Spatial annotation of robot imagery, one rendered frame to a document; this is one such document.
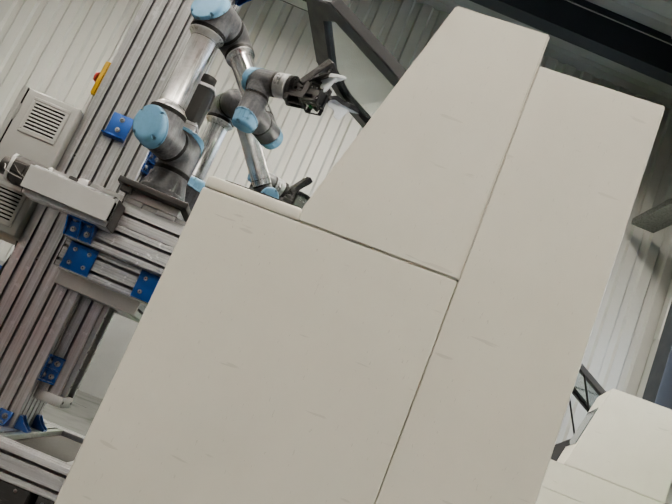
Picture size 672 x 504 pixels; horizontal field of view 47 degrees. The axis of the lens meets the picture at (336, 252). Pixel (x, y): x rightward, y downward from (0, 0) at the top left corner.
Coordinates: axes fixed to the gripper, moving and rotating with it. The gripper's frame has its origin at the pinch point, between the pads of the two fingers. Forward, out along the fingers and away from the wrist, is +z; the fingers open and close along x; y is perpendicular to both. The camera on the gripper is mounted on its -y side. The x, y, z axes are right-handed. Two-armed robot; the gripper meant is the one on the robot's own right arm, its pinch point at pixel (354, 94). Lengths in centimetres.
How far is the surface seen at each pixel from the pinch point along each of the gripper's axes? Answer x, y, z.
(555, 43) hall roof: -611, -561, -138
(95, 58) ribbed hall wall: -449, -289, -622
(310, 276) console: 27, 65, 27
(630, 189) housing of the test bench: 18, 22, 80
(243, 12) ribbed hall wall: -494, -433, -499
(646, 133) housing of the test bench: 20, 9, 80
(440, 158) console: 27, 31, 43
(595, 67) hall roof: -644, -561, -87
